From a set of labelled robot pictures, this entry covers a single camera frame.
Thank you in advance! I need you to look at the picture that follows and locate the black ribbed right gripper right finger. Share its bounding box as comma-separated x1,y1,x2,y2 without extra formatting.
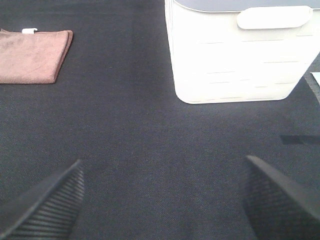
240,155,320,240

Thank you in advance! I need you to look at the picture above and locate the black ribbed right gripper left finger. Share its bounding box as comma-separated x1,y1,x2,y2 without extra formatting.
0,159,85,240

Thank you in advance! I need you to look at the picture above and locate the folded brown towel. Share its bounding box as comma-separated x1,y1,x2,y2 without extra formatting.
0,28,74,84

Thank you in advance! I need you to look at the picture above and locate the white plastic storage bin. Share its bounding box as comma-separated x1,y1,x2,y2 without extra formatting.
164,0,320,104

